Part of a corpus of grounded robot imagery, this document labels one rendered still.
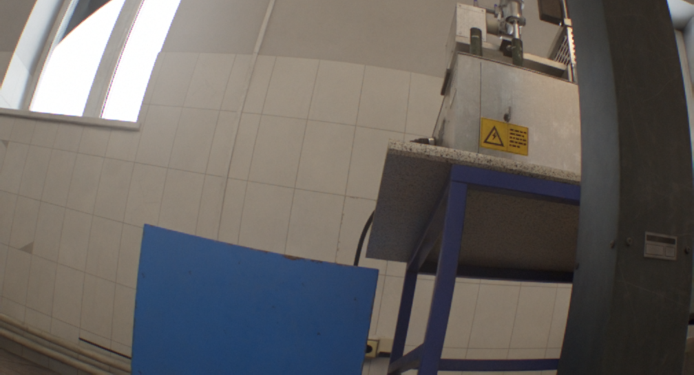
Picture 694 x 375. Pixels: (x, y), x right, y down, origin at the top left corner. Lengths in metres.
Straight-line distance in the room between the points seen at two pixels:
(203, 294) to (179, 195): 1.71
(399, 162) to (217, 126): 2.02
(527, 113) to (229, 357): 0.77
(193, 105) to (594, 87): 2.68
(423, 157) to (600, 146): 0.56
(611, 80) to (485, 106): 0.76
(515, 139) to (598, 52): 0.71
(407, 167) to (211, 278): 0.45
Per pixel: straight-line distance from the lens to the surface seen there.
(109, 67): 3.97
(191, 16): 3.52
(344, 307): 1.37
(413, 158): 1.17
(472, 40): 1.63
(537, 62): 1.78
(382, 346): 2.81
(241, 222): 3.00
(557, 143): 1.40
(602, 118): 0.67
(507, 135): 1.37
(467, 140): 1.35
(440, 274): 1.12
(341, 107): 3.15
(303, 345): 1.36
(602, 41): 0.69
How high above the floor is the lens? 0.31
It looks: 19 degrees up
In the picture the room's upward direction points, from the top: 8 degrees clockwise
